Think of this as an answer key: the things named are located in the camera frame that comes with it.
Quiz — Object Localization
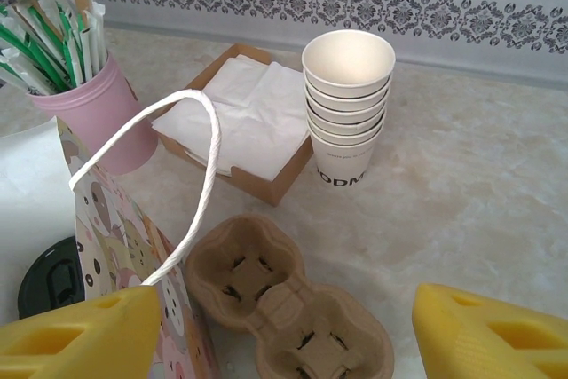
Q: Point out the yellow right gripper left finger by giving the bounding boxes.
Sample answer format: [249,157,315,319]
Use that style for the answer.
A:
[0,284,162,379]

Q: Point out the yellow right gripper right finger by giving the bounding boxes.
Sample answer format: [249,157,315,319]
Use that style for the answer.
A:
[410,281,568,379]

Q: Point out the black lidded paper coffee cup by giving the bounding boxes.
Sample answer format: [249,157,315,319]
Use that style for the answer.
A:
[17,236,85,322]

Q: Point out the cartoon animal print paper bag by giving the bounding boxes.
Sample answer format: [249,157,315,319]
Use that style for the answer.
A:
[0,89,222,379]

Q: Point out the pink plastic straw holder cup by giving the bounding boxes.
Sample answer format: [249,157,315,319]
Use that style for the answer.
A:
[28,52,160,175]

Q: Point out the brown pulp cup carrier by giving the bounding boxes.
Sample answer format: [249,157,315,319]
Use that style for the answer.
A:
[184,214,395,379]

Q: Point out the white paper cup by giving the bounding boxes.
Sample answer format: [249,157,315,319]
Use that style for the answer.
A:
[304,79,393,101]
[307,107,387,130]
[301,29,396,90]
[310,133,381,190]
[305,93,391,114]
[309,122,385,141]

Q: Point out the white napkins in cardboard holder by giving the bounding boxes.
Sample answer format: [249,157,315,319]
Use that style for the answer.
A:
[153,43,315,207]

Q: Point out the white paper napkins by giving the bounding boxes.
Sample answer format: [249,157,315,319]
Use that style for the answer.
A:
[151,53,312,178]

